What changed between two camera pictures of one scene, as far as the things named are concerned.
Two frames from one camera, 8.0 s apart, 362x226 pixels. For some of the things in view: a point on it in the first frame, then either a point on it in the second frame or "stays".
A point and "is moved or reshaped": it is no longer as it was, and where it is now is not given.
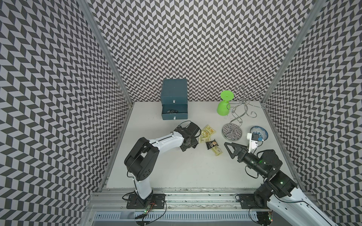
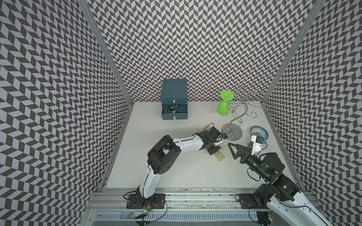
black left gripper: (194, 141) → (212, 151)
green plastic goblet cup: (224, 107) stays
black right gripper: (240, 151) stays
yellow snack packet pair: (209, 130) stays
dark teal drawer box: (174, 96) stays
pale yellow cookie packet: (217, 150) is moved or reshaped
